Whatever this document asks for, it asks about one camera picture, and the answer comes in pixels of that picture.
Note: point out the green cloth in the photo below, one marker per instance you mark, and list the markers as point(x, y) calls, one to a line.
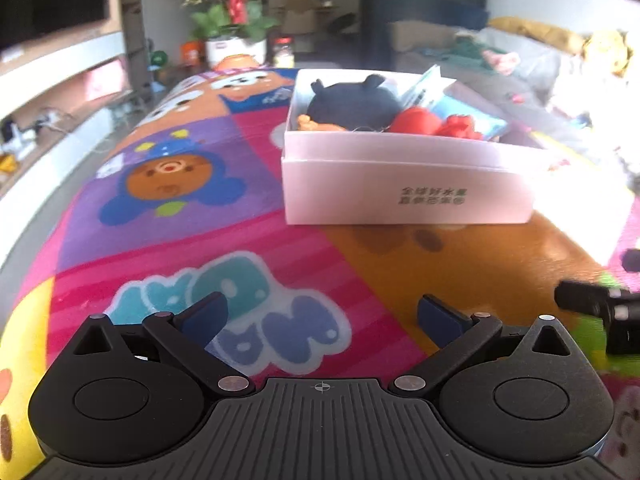
point(470, 52)

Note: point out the red lid jar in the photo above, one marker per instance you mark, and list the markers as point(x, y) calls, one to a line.
point(283, 54)

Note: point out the colourful printed mat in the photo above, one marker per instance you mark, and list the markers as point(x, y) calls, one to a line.
point(175, 260)

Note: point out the yellow pillow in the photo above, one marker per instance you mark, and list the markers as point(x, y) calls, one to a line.
point(545, 32)

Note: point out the black plush toy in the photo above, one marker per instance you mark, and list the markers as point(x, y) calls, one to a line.
point(350, 105)

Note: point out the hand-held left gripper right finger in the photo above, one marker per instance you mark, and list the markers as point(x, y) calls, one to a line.
point(442, 317)

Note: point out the watermelon ball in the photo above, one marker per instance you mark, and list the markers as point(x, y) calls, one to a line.
point(159, 59)

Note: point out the pink cloth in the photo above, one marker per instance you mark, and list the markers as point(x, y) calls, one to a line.
point(502, 61)

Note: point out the white flowerpot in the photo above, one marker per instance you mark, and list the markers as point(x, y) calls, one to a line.
point(225, 50)

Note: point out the grey sofa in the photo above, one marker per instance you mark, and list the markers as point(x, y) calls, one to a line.
point(540, 70)

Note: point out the orange box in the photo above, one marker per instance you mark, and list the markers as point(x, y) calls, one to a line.
point(192, 52)

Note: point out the dark glass cabinet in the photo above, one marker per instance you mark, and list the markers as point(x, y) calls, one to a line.
point(425, 7)

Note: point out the white television cabinet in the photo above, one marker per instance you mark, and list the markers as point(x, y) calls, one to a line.
point(60, 155)

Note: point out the red toy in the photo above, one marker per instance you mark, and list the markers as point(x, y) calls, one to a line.
point(415, 121)

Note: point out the beige chair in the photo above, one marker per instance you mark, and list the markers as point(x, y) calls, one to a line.
point(299, 17)

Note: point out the pink bag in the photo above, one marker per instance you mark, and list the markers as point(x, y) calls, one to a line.
point(104, 80)

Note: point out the blue plastic packet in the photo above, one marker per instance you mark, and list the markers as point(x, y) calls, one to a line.
point(475, 120)

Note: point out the yellow duck plush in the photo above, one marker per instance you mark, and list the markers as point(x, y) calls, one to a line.
point(605, 50)

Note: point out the white booklet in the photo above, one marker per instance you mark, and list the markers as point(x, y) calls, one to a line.
point(422, 87)

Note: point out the pink orchid plant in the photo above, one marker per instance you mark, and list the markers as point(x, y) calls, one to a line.
point(232, 5)

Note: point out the wooden stool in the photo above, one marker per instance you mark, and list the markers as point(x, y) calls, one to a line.
point(127, 105)

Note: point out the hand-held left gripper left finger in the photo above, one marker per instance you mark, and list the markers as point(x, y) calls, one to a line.
point(205, 317)

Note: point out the pink cardboard box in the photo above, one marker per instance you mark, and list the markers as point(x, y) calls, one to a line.
point(400, 190)

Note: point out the orange bowl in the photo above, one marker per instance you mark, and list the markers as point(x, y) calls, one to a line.
point(237, 61)

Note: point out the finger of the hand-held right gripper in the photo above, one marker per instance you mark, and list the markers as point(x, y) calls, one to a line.
point(632, 258)
point(580, 296)

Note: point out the black television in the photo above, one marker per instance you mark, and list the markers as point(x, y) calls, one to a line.
point(50, 0)

